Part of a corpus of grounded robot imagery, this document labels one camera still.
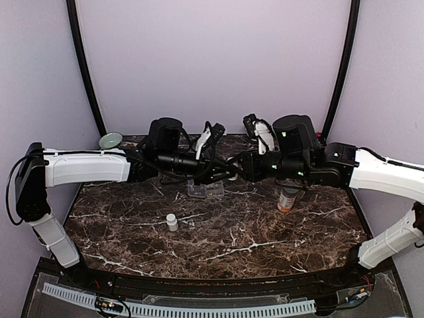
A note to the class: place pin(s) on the square floral ceramic plate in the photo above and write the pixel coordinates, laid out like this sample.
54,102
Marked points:
128,145

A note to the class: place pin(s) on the black frame post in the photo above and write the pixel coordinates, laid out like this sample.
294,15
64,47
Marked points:
83,66
343,68

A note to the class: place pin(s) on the white pill bottle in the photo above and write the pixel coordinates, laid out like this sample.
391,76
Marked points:
172,222
233,177

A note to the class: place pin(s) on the white slotted cable duct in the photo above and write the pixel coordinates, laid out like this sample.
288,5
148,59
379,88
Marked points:
161,306

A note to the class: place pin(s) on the black left frame post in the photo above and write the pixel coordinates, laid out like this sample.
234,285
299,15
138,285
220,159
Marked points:
83,66

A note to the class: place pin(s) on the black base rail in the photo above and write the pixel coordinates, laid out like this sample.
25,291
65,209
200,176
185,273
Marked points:
317,284

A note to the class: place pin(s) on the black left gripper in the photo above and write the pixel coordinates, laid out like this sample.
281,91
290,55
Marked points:
207,167

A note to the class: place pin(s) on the orange pill bottle grey cap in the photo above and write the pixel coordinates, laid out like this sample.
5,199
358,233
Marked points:
287,199

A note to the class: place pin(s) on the teal bowl on plate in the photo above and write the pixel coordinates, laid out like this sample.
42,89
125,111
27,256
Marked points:
110,140

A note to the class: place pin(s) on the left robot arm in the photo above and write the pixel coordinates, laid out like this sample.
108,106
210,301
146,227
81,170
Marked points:
158,153

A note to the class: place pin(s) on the black right frame post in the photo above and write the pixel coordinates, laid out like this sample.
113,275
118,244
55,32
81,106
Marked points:
343,68

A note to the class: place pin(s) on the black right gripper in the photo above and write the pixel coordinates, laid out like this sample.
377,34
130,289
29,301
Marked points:
251,171

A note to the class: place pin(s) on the white pill bottle front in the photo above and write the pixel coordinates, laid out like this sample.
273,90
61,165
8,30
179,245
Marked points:
172,222

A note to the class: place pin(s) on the clear plastic pill organizer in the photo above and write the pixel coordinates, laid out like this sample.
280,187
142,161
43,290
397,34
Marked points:
205,191

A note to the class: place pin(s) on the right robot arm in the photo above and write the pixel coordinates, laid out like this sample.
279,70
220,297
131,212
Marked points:
291,150

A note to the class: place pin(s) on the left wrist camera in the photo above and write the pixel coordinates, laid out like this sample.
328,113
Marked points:
210,136

